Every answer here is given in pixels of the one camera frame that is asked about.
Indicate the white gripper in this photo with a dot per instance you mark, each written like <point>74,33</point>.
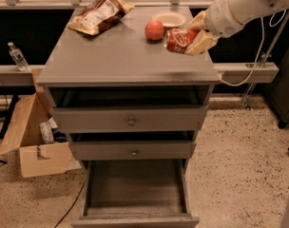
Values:
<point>219,17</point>

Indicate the red coke can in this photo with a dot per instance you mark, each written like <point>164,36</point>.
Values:
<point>178,39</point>

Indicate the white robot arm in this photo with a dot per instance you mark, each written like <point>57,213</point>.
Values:
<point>247,10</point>

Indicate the grey top drawer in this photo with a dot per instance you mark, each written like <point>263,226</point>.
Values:
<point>128,109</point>

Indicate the grey drawer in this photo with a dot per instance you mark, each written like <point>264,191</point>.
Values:
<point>132,146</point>
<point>128,109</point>
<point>136,194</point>

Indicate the grey drawer cabinet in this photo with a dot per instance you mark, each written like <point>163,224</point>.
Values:
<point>121,57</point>

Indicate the grey middle drawer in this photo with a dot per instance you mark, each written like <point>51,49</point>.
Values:
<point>132,146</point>

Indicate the grey bottom drawer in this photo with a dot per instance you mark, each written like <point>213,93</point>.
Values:
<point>136,194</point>

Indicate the can inside cardboard box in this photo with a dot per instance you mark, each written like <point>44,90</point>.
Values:
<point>46,133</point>

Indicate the white bowl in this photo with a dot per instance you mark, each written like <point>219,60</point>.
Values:
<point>170,19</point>

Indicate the red apple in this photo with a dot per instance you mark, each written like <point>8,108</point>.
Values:
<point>154,30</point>

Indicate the metal stand pole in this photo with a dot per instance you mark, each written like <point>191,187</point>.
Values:
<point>262,57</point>

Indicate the brown chip bag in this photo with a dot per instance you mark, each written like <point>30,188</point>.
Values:
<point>100,16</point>

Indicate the clear water bottle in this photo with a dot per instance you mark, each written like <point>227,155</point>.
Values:
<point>18,57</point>

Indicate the open cardboard box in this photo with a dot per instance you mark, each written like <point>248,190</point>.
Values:
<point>24,135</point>

